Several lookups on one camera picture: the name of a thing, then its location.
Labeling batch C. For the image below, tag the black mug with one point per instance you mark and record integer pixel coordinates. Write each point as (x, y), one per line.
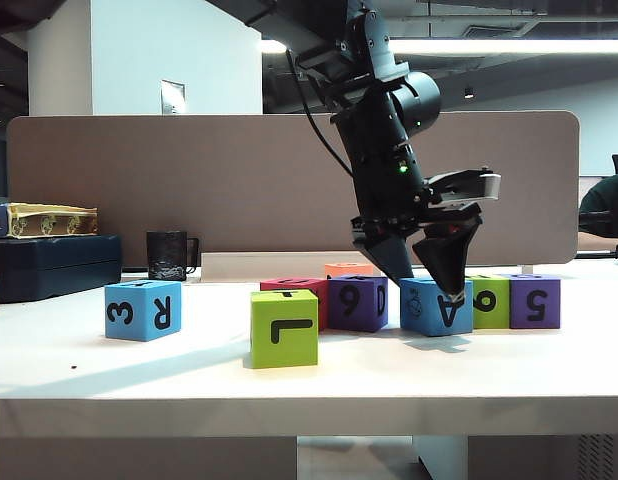
(164, 250)

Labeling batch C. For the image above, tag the blue foam block fish A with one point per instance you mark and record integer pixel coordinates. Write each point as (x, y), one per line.
(429, 315)

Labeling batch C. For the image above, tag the purple foam block 5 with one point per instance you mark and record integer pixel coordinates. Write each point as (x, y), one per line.
(536, 305)

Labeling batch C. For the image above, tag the grey wall plate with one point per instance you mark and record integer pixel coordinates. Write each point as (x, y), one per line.
(173, 97)

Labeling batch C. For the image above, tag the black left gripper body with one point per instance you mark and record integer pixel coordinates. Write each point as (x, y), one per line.
(389, 195)

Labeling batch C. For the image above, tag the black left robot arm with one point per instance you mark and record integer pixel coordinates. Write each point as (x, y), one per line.
(374, 115)

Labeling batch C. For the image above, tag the brown desk divider panel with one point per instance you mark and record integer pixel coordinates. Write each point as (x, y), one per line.
(539, 175)

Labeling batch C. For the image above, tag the white desk leg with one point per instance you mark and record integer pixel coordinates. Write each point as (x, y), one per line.
(439, 457)

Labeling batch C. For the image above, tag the red foam block U N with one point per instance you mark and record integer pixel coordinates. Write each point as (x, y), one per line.
(289, 285)

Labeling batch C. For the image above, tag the yellow fabric storage bag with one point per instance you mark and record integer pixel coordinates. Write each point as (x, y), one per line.
(54, 220)

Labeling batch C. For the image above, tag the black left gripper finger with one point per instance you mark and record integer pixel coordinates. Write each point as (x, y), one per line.
(389, 257)
(449, 260)

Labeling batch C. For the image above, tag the green foam block 9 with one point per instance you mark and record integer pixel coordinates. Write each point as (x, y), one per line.
(491, 302)

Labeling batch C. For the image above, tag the ceiling light strip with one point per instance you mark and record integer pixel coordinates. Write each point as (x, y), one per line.
(514, 46)

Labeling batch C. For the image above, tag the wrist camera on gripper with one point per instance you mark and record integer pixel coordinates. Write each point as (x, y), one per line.
(469, 185)

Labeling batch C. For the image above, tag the dark blue hard case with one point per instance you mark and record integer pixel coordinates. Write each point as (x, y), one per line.
(54, 270)

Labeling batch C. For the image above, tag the black ceiling spotlight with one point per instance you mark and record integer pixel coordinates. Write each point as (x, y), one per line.
(469, 93)

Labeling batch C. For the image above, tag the orange foam block 7 I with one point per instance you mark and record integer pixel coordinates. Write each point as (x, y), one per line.
(349, 270)

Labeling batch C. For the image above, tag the person in dark green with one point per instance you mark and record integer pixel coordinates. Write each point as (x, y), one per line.
(604, 210)

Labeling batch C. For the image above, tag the purple foam block M R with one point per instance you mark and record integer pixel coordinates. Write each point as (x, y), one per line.
(354, 305)

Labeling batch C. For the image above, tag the green foam block K T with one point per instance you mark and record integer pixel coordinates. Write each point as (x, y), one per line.
(284, 330)

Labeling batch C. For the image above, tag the blue foam block Y 3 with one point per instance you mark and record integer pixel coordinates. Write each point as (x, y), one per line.
(139, 312)

